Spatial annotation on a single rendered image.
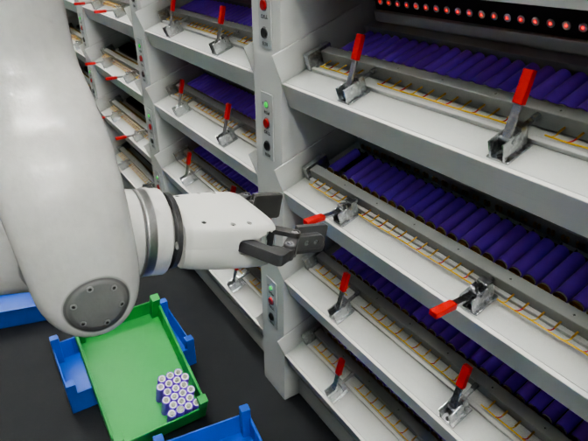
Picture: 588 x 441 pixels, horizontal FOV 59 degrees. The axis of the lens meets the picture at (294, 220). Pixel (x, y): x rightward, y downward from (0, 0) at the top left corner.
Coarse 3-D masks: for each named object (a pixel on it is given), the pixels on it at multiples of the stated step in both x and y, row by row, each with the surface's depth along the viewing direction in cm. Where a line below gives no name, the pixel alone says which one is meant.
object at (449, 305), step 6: (474, 288) 63; (468, 294) 63; (474, 294) 63; (450, 300) 62; (456, 300) 62; (462, 300) 62; (468, 300) 63; (438, 306) 61; (444, 306) 61; (450, 306) 61; (456, 306) 62; (432, 312) 60; (438, 312) 60; (444, 312) 61
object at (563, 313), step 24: (312, 168) 94; (336, 192) 88; (360, 192) 85; (384, 216) 80; (408, 216) 77; (432, 240) 72; (480, 264) 66; (504, 288) 64; (528, 288) 61; (552, 312) 59; (576, 312) 57
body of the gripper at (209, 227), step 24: (168, 192) 50; (216, 192) 57; (192, 216) 49; (216, 216) 50; (240, 216) 52; (264, 216) 53; (192, 240) 48; (216, 240) 49; (240, 240) 50; (192, 264) 49; (216, 264) 50; (240, 264) 51; (264, 264) 53
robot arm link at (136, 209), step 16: (128, 192) 47; (0, 224) 40; (144, 224) 46; (0, 240) 39; (144, 240) 46; (0, 256) 39; (144, 256) 46; (0, 272) 40; (16, 272) 40; (0, 288) 41; (16, 288) 42
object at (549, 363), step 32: (288, 160) 94; (320, 160) 95; (384, 160) 93; (288, 192) 95; (320, 192) 92; (352, 224) 83; (384, 256) 76; (416, 256) 74; (416, 288) 71; (448, 288) 68; (448, 320) 69; (480, 320) 63; (512, 320) 62; (512, 352) 60; (544, 352) 57; (576, 352) 56; (544, 384) 58; (576, 384) 54
